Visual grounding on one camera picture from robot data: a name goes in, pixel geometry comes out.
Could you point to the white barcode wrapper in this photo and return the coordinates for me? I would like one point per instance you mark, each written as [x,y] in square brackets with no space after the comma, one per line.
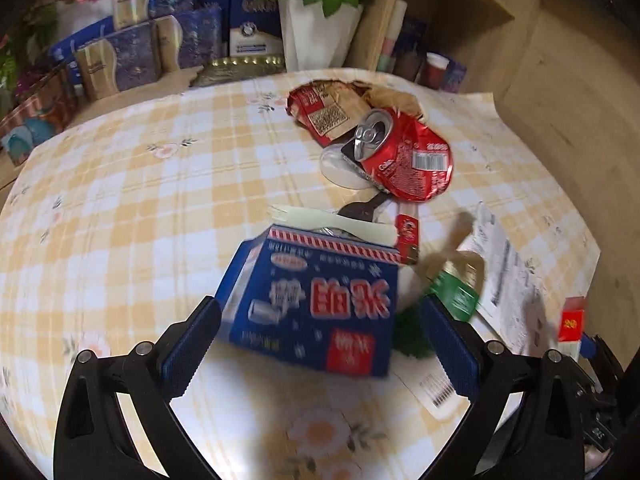
[435,392]

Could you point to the brown teal patterned basket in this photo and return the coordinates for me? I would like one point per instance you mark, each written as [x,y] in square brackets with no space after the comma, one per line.
[35,120]

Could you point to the red white small box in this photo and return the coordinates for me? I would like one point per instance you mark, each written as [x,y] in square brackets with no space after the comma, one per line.
[571,327]

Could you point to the white plastic fork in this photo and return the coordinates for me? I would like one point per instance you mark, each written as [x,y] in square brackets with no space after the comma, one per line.
[325,222]

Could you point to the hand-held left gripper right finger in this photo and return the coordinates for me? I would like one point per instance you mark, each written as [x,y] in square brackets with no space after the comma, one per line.
[450,350]

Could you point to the person's right hand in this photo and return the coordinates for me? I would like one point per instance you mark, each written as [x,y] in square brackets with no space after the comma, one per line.
[597,460]

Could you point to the red lighter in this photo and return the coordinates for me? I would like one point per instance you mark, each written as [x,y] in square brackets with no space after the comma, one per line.
[407,237]

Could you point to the red paper cup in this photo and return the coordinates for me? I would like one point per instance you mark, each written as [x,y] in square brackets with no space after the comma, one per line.
[434,71]

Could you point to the clear plastic dome lid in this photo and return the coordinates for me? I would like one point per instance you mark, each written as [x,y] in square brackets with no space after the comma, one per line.
[337,167]

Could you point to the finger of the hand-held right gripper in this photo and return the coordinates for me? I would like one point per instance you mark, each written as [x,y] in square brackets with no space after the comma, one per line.
[589,349]

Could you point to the crushed red drink can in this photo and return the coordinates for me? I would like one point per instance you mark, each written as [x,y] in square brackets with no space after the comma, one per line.
[410,160]

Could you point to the gold ornate tray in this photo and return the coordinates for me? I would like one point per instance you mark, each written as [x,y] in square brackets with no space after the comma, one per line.
[235,70]

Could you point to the dark blue shelf box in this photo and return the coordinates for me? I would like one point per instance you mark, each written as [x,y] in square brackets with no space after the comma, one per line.
[415,35]

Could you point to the green packet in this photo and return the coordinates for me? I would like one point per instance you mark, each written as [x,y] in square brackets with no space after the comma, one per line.
[455,292]

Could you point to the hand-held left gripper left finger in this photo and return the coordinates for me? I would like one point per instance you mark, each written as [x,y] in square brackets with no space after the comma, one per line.
[192,350]

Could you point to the yellow plaid tablecloth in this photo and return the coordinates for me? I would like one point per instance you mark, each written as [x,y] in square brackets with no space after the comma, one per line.
[150,210]

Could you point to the blue milk carton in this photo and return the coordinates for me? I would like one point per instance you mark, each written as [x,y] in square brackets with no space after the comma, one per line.
[320,305]

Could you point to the small purple blue box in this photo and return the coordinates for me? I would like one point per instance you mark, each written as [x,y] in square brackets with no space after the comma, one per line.
[455,77]

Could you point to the pastel paper cup stack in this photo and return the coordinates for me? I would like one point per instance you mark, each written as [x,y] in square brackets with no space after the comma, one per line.
[392,35]

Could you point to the blue white-label box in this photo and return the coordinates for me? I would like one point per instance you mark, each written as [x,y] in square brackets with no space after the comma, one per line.
[252,25]

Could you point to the red snack wrapper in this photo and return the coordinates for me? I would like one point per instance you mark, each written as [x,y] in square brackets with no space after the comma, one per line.
[320,110]

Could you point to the black plastic spoon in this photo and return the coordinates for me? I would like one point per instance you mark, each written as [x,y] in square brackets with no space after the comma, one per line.
[360,207]

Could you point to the printed paper sheet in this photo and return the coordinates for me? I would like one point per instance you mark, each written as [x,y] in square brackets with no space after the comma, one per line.
[505,280]

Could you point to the brown crumpled paper bag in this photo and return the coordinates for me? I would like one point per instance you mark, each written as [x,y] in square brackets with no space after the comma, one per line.
[390,97]

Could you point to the wooden shelf unit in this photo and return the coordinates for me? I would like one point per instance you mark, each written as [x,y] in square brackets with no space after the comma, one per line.
[450,5]

